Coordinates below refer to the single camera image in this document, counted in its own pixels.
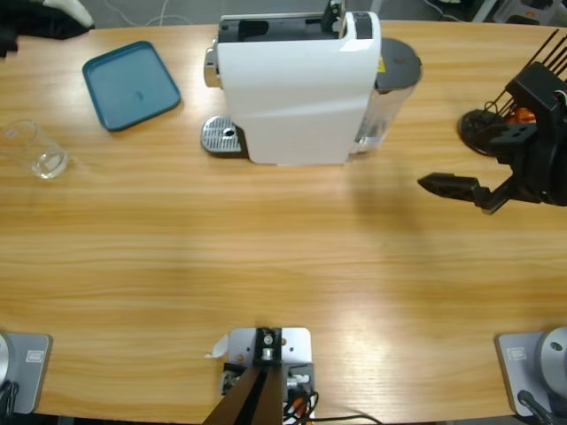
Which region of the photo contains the teal plastic tray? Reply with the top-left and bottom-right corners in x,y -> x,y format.
82,40 -> 183,133

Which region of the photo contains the white furniture leg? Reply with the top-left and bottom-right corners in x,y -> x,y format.
470,0 -> 500,23

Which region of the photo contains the orange coffee capsule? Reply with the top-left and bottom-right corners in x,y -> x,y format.
509,108 -> 536,126

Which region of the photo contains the white floor cable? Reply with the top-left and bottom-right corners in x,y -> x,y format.
105,0 -> 192,28

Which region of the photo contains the metal grate drip tray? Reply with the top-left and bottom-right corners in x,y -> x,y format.
200,115 -> 250,159

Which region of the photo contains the clear water tank black lid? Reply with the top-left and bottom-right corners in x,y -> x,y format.
349,37 -> 424,156

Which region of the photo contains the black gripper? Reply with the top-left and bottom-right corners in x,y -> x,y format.
417,110 -> 567,216
0,0 -> 88,59

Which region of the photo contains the clear drinking glass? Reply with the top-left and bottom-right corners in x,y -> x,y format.
0,118 -> 71,181

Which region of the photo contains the orange and black wire bundle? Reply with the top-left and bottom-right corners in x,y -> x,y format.
282,389 -> 320,425

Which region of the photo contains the grey coffee machine lever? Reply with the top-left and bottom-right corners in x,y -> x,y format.
321,0 -> 347,35

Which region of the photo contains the white foam block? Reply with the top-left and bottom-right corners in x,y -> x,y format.
43,0 -> 96,28

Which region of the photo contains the grey device orange button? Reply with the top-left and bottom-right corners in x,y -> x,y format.
493,0 -> 562,27

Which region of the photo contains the white capsule coffee machine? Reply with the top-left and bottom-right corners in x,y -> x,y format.
203,11 -> 383,168

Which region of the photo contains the thin black cable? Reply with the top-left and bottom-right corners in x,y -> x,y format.
309,413 -> 383,425

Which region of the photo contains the white tape piece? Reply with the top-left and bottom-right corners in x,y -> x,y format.
203,334 -> 230,359

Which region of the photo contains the black capsule holder with rods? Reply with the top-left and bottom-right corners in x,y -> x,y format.
458,28 -> 567,156

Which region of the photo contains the dark camera post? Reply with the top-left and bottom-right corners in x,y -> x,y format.
203,327 -> 284,425

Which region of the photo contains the white mounting block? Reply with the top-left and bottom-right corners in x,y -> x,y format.
226,326 -> 316,421

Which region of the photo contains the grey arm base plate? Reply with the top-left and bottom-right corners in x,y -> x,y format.
0,332 -> 54,415
494,331 -> 567,418

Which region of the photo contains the black base power cable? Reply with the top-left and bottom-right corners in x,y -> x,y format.
0,380 -> 21,416
517,389 -> 555,425

